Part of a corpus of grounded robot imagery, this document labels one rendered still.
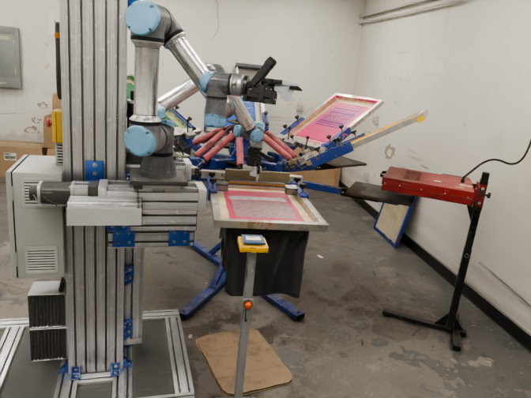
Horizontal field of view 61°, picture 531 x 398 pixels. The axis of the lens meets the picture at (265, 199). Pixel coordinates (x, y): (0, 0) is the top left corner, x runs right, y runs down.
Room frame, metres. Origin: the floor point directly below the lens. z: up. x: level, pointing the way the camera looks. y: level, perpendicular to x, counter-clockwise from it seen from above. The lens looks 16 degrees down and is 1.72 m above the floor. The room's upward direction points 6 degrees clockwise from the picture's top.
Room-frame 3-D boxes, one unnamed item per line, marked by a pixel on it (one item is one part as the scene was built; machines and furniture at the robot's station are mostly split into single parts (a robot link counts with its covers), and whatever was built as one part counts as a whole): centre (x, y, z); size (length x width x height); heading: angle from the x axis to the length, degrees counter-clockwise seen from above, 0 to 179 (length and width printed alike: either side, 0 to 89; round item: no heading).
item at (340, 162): (3.99, -0.30, 0.91); 1.34 x 0.40 x 0.08; 130
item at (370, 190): (3.34, -0.42, 0.91); 1.34 x 0.40 x 0.08; 70
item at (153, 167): (1.82, 0.45, 1.31); 0.15 x 0.15 x 0.10
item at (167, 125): (1.81, 0.46, 1.42); 0.13 x 0.12 x 0.14; 172
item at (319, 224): (2.52, 0.02, 0.97); 0.79 x 0.58 x 0.04; 10
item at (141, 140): (1.69, 0.47, 1.63); 0.15 x 0.12 x 0.55; 172
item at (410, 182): (3.08, -1.13, 1.06); 0.61 x 0.46 x 0.12; 70
